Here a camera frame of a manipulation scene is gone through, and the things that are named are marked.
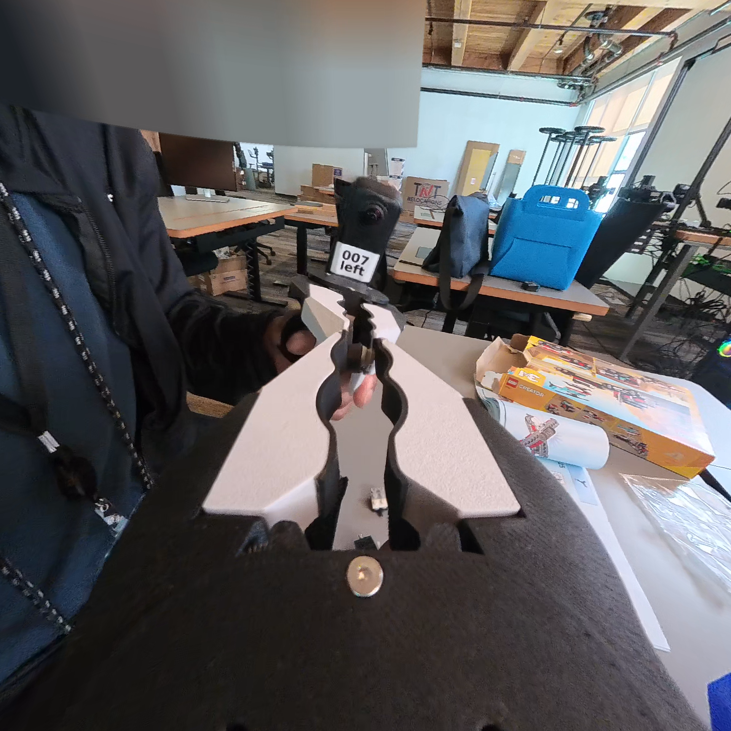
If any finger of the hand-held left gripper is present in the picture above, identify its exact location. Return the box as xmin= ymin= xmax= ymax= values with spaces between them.
xmin=364 ymin=302 xmax=407 ymax=345
xmin=300 ymin=284 xmax=350 ymax=346

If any blue felt tote bag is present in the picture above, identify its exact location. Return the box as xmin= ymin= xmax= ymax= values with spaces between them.
xmin=489 ymin=184 xmax=606 ymax=290

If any computer case with rainbow fans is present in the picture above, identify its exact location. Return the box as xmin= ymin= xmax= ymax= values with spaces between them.
xmin=691 ymin=334 xmax=731 ymax=406

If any tall office window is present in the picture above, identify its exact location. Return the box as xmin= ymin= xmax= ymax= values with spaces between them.
xmin=583 ymin=57 xmax=683 ymax=184

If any group of black bar stools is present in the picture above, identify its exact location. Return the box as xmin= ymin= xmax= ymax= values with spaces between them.
xmin=538 ymin=126 xmax=618 ymax=189

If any wooden office desk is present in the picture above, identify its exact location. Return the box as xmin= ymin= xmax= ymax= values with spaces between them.
xmin=157 ymin=196 xmax=298 ymax=303

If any dark monitor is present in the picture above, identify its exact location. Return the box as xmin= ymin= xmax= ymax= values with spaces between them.
xmin=159 ymin=132 xmax=238 ymax=192

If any yellow toy brick box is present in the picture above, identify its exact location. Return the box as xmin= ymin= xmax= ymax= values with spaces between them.
xmin=476 ymin=334 xmax=716 ymax=479

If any clear plastic bag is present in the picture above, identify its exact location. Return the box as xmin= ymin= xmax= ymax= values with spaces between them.
xmin=622 ymin=471 xmax=731 ymax=595

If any navy backpack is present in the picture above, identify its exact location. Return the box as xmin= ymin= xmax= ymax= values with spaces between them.
xmin=421 ymin=193 xmax=492 ymax=312

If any standing desk with equipment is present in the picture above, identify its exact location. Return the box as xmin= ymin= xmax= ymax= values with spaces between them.
xmin=617 ymin=174 xmax=731 ymax=355

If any person's left hand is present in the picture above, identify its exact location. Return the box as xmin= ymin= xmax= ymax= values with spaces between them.
xmin=276 ymin=330 xmax=379 ymax=422

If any grey office desk wood edge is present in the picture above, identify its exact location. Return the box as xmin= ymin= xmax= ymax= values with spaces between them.
xmin=393 ymin=225 xmax=611 ymax=335

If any blue plastic bin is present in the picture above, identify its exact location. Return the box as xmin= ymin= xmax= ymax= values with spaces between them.
xmin=707 ymin=673 xmax=731 ymax=731

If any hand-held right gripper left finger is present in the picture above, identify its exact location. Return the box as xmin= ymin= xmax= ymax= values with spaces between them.
xmin=201 ymin=331 xmax=349 ymax=552

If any small black toy tyre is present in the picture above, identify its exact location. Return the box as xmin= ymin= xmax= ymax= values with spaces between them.
xmin=343 ymin=340 xmax=378 ymax=375

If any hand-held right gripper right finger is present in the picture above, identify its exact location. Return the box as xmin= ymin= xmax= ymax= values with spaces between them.
xmin=374 ymin=337 xmax=522 ymax=552

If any toy instruction booklet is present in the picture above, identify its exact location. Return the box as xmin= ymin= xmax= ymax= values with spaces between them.
xmin=477 ymin=383 xmax=672 ymax=652

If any printed cardboard moving box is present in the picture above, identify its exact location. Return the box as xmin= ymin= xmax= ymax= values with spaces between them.
xmin=401 ymin=176 xmax=450 ymax=213

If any person's left forearm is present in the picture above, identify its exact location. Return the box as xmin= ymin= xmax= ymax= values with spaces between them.
xmin=166 ymin=291 xmax=286 ymax=406

